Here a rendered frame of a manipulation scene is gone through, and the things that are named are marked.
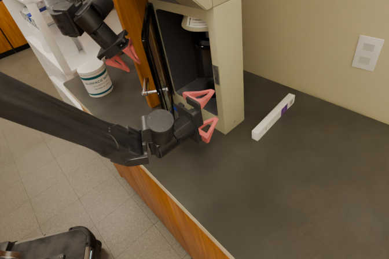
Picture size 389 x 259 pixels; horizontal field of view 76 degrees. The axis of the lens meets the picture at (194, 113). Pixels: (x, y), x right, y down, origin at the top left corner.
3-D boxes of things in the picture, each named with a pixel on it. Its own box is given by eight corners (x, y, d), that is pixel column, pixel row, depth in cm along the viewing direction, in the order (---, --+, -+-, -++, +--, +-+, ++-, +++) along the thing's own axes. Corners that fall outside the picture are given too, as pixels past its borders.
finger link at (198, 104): (221, 87, 61) (193, 107, 57) (224, 110, 65) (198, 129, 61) (202, 78, 65) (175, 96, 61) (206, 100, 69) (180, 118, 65)
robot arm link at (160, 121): (123, 135, 62) (124, 167, 57) (113, 107, 53) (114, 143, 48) (171, 128, 64) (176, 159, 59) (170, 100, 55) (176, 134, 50)
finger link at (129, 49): (129, 66, 82) (107, 44, 76) (146, 54, 79) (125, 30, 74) (127, 77, 76) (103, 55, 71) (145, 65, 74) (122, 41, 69)
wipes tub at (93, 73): (107, 80, 140) (96, 56, 130) (117, 88, 131) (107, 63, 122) (85, 92, 134) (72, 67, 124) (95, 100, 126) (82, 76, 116)
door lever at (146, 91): (160, 80, 84) (158, 73, 83) (160, 96, 77) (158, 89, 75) (144, 82, 84) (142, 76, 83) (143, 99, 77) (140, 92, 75)
